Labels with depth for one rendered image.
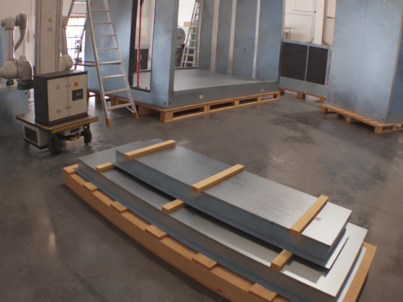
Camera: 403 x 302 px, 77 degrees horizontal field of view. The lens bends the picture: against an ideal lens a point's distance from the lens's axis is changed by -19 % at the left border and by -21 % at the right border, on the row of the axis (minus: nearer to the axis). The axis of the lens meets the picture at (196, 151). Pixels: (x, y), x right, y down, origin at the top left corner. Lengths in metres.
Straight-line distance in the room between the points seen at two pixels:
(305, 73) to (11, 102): 6.63
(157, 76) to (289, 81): 4.42
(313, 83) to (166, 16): 4.66
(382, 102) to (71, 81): 5.33
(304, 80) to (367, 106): 2.30
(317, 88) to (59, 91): 6.29
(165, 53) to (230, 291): 3.55
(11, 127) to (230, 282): 3.55
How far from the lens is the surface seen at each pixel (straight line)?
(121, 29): 5.33
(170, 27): 4.41
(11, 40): 3.75
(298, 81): 8.11
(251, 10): 7.72
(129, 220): 1.94
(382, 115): 6.25
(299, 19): 12.53
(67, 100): 3.38
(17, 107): 4.33
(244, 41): 7.74
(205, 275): 1.63
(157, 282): 1.68
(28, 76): 3.68
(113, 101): 5.41
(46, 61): 3.67
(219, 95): 5.40
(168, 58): 4.41
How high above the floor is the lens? 1.20
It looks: 21 degrees down
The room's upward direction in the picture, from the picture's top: 4 degrees clockwise
